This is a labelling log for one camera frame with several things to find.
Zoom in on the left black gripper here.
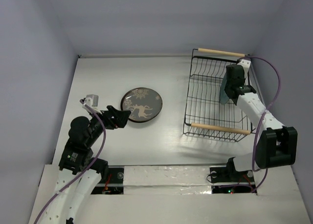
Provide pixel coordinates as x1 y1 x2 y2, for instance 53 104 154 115
86 104 131 145

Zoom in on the teal glazed plate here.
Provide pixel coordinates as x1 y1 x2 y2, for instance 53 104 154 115
220 74 229 105

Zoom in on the brown rimmed cream plate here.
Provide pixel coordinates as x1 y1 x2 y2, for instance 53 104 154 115
128 114 156 123

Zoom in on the dark reindeer pattern plate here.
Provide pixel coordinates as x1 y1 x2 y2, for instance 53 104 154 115
120 87 163 118

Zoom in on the black wire dish rack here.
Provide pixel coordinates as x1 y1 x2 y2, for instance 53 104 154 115
183 49 255 142

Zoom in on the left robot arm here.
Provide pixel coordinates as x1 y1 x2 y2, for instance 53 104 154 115
35 99 131 224

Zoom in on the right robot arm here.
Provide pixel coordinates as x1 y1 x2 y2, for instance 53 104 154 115
220 60 298 181

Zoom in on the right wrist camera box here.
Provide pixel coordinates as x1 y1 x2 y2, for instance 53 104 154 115
237 59 251 78

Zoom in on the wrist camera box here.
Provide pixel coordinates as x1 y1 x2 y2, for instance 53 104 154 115
83 94 100 112
237 59 251 78

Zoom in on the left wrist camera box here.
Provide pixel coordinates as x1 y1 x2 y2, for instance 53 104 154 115
83 94 100 112

